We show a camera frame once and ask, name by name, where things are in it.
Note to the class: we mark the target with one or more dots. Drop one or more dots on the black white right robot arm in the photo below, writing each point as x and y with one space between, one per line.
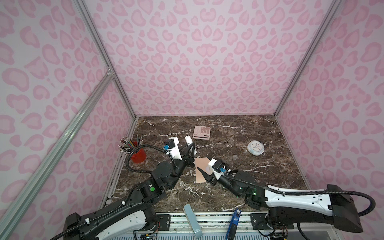
332 206

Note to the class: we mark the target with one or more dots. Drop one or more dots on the pink calculator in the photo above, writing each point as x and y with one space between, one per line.
202 133

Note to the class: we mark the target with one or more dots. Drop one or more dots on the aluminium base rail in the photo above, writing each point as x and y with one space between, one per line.
214 226

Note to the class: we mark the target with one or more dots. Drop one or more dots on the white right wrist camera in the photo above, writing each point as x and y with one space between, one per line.
217 167

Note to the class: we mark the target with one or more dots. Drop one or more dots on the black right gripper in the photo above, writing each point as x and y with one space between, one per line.
208 178

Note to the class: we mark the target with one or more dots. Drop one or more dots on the blue utility knife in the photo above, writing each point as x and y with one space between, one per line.
232 229

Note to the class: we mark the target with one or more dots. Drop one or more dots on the red pencil cup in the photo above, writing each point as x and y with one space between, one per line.
139 156

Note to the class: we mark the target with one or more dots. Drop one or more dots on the coloured pencils bundle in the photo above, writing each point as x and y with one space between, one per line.
127 145

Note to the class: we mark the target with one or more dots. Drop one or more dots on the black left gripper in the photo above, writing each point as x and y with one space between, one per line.
188 159

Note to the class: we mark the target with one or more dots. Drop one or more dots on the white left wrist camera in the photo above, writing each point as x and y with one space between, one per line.
172 149

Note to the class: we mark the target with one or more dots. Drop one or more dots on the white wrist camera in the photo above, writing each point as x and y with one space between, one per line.
217 167
172 149

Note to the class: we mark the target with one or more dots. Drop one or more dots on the white round clock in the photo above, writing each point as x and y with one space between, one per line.
256 148

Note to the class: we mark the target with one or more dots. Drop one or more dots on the white glue stick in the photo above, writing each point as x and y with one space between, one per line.
189 142

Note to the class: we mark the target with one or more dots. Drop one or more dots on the light blue stapler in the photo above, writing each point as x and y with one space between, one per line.
193 222

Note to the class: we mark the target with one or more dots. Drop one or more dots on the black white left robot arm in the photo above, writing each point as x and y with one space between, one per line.
134 211

